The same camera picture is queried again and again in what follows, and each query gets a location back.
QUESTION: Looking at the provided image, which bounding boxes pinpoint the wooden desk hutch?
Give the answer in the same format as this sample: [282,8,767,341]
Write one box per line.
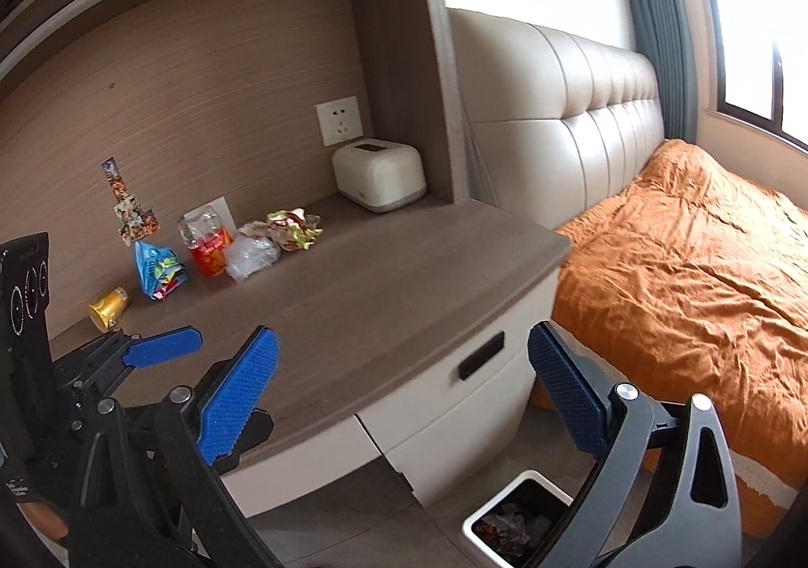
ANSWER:
[0,0,468,209]

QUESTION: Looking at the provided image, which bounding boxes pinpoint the blue snack bag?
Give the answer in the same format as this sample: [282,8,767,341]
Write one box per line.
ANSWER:
[134,240,188,300]

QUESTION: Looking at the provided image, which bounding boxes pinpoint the dark framed window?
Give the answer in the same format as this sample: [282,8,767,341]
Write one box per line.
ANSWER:
[685,0,808,156]

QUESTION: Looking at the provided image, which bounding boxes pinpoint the white padded headboard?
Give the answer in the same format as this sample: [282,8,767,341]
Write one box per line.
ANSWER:
[445,6,667,231]

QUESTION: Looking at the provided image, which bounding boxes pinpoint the crumpled gold foil wrapper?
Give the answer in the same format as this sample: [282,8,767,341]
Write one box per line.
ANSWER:
[265,208,324,253]

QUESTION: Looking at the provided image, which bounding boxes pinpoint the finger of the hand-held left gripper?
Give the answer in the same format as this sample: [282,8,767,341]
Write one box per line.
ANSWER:
[211,407,276,474]
[54,325,205,393]

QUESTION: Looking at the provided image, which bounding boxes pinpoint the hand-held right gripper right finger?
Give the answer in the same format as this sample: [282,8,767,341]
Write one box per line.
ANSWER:
[527,321,742,568]

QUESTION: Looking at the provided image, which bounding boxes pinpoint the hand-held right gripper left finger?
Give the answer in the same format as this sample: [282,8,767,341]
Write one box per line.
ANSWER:
[68,325,282,568]

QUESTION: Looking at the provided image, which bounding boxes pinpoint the white tissue box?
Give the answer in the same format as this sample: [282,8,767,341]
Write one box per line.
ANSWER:
[332,140,427,214]

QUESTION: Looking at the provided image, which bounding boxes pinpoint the white wall socket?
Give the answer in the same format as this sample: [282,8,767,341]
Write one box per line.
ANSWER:
[314,96,362,147]
[195,197,237,234]

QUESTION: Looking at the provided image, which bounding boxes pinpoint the red label plastic bottle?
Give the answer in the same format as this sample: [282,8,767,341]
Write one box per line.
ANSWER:
[178,210,236,279]

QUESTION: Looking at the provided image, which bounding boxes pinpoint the crumpled clear plastic bag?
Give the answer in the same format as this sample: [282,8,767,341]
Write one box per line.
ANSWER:
[224,233,282,283]

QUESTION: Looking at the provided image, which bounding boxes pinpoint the white trash bin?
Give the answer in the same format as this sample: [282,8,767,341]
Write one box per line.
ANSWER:
[463,470,607,568]

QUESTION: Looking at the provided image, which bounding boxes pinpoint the grey blue curtain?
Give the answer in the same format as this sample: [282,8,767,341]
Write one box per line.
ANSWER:
[606,0,701,146]

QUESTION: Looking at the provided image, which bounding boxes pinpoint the black drawer handle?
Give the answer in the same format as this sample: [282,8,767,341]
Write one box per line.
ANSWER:
[458,333,506,381]

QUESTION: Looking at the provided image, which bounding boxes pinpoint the bed with orange blanket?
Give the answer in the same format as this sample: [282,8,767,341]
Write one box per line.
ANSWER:
[530,139,808,537]

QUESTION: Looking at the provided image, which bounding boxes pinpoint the white desk drawer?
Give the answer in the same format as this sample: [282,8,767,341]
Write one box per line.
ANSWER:
[353,328,537,509]

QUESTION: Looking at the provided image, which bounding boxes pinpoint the yellow plastic cup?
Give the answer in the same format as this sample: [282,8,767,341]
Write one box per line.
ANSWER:
[87,287,131,330]

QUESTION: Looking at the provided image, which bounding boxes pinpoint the person's left forearm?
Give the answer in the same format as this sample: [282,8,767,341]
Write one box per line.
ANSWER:
[25,497,72,545]

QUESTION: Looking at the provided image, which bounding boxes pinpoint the colourful wall stickers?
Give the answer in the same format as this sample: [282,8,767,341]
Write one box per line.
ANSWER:
[101,154,162,244]

